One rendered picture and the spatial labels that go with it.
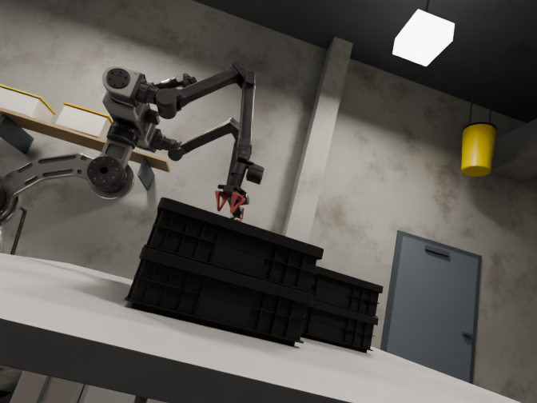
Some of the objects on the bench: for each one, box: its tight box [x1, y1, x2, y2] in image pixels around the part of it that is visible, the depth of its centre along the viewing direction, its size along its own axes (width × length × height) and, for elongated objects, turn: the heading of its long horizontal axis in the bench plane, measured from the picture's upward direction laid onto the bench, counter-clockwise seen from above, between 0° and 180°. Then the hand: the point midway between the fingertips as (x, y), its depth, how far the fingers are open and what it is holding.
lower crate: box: [300, 300, 379, 353], centre depth 121 cm, size 40×30×12 cm
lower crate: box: [125, 247, 314, 346], centre depth 83 cm, size 40×30×12 cm
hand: (225, 209), depth 127 cm, fingers open, 6 cm apart
